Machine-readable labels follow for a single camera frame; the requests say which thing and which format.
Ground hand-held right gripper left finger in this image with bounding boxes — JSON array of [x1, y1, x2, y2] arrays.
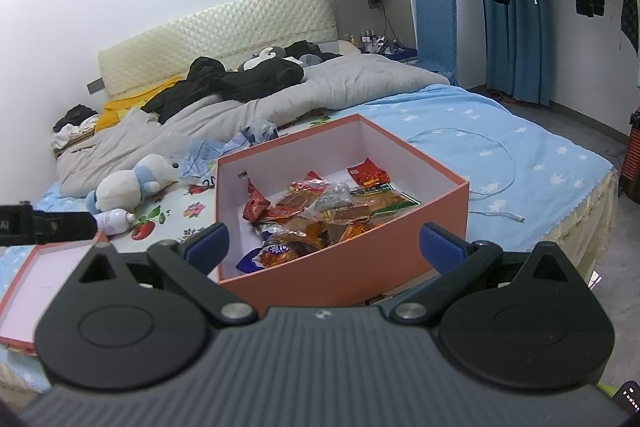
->
[[75, 222, 258, 325]]

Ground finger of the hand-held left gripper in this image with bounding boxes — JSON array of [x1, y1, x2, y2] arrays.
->
[[35, 211, 99, 244]]

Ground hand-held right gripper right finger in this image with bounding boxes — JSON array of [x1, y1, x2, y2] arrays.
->
[[391, 222, 583, 324]]

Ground dark red foil snack packet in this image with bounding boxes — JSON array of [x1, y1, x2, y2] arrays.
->
[[243, 179, 272, 224]]

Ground blue snack packet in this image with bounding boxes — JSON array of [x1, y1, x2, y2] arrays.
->
[[235, 239, 306, 274]]

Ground red label cake snack packet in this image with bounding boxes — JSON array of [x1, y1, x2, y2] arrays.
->
[[267, 199, 313, 223], [287, 172, 328, 200]]

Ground orange snack packet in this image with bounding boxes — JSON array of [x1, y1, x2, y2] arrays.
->
[[325, 206, 376, 248]]

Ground pink cardboard box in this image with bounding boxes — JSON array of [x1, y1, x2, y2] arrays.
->
[[215, 114, 471, 308]]

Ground grey clear snack packet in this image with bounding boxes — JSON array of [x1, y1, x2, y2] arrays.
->
[[307, 183, 352, 212]]

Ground floral plastic sheet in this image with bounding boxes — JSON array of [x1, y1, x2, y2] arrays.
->
[[90, 114, 333, 253]]

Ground white plastic bottle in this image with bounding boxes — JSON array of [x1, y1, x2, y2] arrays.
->
[[95, 209, 137, 236]]

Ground pink box lid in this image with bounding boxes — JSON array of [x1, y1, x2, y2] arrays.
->
[[0, 232, 111, 355]]

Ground white and blue plush toy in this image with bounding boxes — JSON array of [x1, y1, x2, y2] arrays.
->
[[85, 153, 182, 214]]

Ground clear bluish plastic bag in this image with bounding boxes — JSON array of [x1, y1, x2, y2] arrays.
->
[[180, 138, 226, 180]]

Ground pile of black white clothes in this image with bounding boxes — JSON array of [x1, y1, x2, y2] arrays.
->
[[52, 104, 101, 152]]

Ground crumpled blue plastic bag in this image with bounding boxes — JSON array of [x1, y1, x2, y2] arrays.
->
[[227, 119, 279, 154]]

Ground yellow cloth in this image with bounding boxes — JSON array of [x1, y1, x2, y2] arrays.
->
[[95, 75, 183, 132]]

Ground blue star bedsheet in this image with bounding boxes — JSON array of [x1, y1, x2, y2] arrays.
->
[[0, 84, 615, 395]]

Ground cream bed skirt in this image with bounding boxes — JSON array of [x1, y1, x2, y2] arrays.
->
[[550, 167, 622, 293]]

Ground black clothing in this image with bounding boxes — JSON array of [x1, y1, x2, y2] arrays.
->
[[142, 56, 306, 124]]

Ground grey blanket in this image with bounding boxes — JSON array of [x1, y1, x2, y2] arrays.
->
[[55, 54, 451, 198]]

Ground black white soft toy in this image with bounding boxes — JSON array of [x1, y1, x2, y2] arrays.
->
[[237, 47, 286, 72]]

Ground blue curtain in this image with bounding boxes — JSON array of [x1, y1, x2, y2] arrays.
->
[[482, 0, 556, 105]]

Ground dark red case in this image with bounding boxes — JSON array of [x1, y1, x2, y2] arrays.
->
[[622, 107, 640, 202]]

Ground dark folded clothes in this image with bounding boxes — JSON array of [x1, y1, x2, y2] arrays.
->
[[285, 40, 343, 62]]

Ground blue chair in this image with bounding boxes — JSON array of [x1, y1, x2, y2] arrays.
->
[[415, 0, 458, 85]]

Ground cream padded headboard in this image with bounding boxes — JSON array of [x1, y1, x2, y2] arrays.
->
[[97, 0, 336, 100]]

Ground small cosmetic bottles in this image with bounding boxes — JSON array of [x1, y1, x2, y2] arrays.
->
[[347, 28, 416, 62]]

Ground lime green item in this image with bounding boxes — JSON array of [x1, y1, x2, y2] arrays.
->
[[597, 384, 628, 403]]

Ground white charging cable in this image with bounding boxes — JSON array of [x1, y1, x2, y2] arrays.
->
[[406, 127, 526, 224]]

